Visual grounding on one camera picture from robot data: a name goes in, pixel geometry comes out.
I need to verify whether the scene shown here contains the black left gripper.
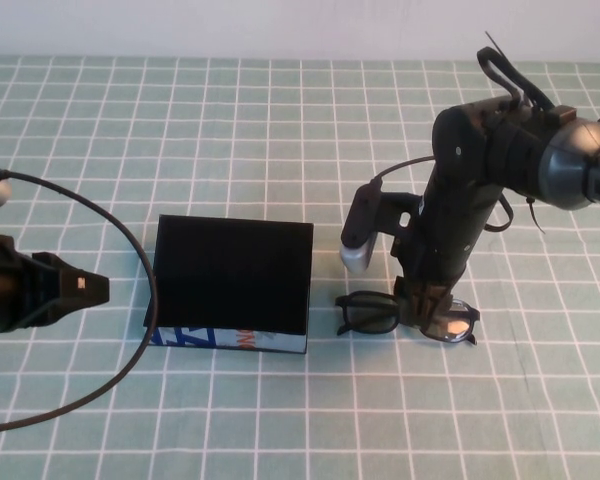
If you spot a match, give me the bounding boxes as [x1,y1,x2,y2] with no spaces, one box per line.
[0,233,112,335]

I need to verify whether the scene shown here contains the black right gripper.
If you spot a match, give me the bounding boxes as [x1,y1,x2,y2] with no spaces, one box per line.
[389,182,504,322]

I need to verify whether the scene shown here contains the black framed glasses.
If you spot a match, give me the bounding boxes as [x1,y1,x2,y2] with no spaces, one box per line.
[333,290,481,346]

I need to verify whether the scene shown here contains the black printed glasses case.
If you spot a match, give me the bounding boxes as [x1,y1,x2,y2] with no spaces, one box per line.
[143,214,315,356]

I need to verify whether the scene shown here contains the green white checkered tablecloth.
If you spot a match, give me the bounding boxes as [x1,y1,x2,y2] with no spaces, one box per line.
[0,53,600,480]

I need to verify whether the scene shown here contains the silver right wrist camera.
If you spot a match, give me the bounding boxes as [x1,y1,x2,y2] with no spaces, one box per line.
[339,181,422,274]

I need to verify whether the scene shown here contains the black left camera cable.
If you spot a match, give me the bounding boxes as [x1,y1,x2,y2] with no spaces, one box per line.
[0,169,160,435]

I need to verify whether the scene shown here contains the thin black right camera cable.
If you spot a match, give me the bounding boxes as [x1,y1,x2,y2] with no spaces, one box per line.
[372,154,514,235]

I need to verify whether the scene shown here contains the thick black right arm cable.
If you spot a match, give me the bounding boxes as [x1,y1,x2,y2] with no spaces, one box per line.
[476,30,556,110]

